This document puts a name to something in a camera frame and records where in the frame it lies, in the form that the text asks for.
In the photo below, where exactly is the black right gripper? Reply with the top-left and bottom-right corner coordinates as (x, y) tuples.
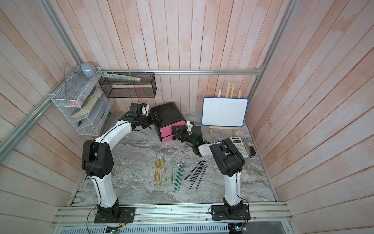
(172, 126), (197, 147)

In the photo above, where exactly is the black drawer cabinet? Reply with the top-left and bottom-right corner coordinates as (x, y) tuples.
(151, 102), (186, 142)

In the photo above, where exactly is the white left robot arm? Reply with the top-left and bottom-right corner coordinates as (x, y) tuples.
(82, 103), (153, 208)

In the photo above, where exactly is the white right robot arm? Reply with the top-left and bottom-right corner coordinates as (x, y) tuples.
(171, 123), (245, 208)

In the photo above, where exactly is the black pencil bundle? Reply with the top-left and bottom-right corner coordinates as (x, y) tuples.
(189, 160), (206, 189)

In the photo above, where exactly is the green pencil bundle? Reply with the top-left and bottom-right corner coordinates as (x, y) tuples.
(173, 160), (185, 193)

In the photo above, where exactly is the single green pencil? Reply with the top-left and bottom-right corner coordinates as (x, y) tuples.
(171, 157), (174, 183)

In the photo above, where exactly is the white calculator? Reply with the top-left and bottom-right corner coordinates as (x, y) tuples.
(230, 136), (249, 158)

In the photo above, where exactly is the yellow pencil bundle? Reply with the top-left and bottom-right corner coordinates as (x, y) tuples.
(154, 155), (168, 186)

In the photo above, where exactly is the book on shelf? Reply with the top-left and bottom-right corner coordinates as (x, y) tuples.
(71, 86), (102, 119)

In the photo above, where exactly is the paper on black basket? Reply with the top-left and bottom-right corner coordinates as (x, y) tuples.
(102, 72), (141, 82)

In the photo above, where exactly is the black stapler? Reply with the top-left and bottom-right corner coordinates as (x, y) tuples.
(244, 138), (256, 158)

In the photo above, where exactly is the wooden easel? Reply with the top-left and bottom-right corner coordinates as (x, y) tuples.
(209, 82), (242, 137)

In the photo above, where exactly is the grey computer mouse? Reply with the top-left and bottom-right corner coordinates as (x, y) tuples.
(80, 62), (96, 79)

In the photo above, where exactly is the black wire mesh basket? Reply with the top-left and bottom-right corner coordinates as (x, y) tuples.
(99, 72), (157, 98)

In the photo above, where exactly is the white board with blue frame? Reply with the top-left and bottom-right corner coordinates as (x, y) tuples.
(202, 97), (248, 127)

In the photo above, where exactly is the white wire mesh shelf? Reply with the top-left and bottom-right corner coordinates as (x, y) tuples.
(52, 66), (114, 136)

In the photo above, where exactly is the aluminium frame rail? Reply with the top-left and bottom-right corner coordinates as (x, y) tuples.
(1, 1), (300, 162)

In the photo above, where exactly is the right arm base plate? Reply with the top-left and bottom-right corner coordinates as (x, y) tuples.
(208, 203), (251, 221)

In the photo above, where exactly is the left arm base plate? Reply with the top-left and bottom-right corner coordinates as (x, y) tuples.
(94, 206), (136, 224)

